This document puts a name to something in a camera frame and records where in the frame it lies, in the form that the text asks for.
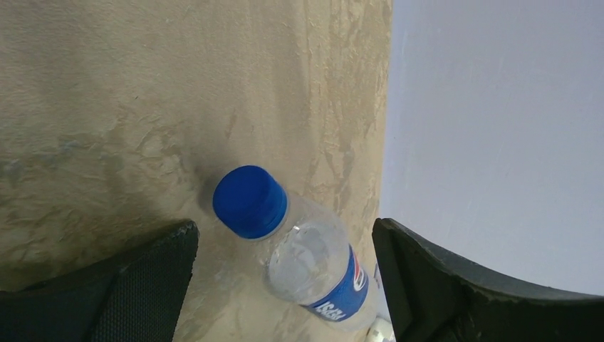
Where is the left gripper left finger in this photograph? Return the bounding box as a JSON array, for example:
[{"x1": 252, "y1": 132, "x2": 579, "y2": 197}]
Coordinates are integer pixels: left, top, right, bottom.
[{"x1": 1, "y1": 220, "x2": 199, "y2": 341}]

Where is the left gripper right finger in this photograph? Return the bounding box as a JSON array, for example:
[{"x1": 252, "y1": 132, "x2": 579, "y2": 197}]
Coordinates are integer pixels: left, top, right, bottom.
[{"x1": 372, "y1": 218, "x2": 603, "y2": 341}]

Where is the Pepsi bottle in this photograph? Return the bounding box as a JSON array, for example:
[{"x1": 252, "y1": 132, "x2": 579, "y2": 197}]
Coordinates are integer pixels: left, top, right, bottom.
[{"x1": 212, "y1": 165, "x2": 382, "y2": 331}]

